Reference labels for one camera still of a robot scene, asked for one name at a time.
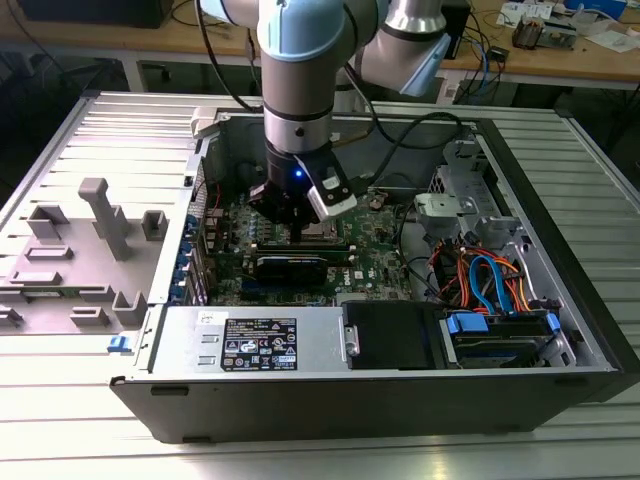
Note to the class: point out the white papers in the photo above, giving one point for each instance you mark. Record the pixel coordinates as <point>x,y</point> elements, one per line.
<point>615,40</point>

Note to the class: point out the black plastic bay cover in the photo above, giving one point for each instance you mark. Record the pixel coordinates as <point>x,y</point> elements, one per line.
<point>390,340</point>

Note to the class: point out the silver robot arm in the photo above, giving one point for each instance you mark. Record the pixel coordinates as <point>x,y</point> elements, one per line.
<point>295,85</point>

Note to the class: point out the small black box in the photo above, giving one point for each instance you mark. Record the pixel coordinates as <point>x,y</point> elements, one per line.
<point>498,54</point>

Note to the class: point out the CPU socket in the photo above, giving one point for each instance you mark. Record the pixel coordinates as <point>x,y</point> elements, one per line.
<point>345,239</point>

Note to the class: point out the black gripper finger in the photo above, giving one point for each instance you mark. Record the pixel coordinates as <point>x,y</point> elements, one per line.
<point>262,200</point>

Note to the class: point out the perforated metal drive cage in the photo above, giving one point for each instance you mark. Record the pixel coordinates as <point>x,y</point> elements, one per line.
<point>500,230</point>

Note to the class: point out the hard disk in blue carrier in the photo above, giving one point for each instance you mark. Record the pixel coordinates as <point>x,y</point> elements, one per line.
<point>500,345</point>

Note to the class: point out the black graphics card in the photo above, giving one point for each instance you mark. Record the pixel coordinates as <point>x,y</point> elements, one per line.
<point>290,274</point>

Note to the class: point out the black monitor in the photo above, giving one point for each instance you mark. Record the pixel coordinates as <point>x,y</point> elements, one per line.
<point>100,12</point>

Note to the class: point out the grey plastic case latch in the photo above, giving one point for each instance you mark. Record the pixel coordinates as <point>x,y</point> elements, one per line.
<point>202,125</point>

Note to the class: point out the bare circuit board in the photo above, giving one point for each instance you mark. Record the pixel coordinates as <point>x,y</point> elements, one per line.
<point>560,35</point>

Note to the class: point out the silver bracket with round hole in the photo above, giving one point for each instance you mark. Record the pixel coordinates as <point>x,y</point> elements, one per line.
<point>435,214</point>

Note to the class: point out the black and silver PC case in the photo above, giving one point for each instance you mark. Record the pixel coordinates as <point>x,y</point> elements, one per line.
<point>350,410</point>

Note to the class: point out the grey plastic parts rack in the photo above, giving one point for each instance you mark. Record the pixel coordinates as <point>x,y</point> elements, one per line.
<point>75,280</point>

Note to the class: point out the green RAM stick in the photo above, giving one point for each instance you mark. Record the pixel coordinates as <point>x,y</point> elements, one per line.
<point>325,248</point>

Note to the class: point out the silver coin cell battery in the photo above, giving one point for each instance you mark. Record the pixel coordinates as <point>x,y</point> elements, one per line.
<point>376,202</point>

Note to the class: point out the white printed card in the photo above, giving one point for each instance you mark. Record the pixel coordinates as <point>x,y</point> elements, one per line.
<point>520,12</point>

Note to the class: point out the wooden desk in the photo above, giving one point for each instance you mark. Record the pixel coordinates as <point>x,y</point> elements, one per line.
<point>100,37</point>

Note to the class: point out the copper coil part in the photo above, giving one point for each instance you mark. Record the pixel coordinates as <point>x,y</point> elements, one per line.
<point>527,32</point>

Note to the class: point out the silver port block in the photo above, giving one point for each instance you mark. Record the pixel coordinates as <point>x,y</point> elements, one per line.
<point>216,216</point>
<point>214,234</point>

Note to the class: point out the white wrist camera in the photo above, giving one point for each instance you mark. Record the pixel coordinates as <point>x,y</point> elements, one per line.
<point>335,205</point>

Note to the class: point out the blue card retention clip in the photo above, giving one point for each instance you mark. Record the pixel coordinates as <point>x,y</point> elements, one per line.
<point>190,228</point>
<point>181,271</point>
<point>175,295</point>
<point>185,248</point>

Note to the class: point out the silver CPU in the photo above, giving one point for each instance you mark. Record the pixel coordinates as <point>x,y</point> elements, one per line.
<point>322,229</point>

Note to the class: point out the green motherboard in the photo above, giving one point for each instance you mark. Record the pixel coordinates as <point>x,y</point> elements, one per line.
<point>370,240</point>

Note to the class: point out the blue plastic case latch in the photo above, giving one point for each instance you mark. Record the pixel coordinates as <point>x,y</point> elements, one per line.
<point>119,346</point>

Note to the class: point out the silver power supply unit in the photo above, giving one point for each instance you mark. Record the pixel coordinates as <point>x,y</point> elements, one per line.
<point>180,340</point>

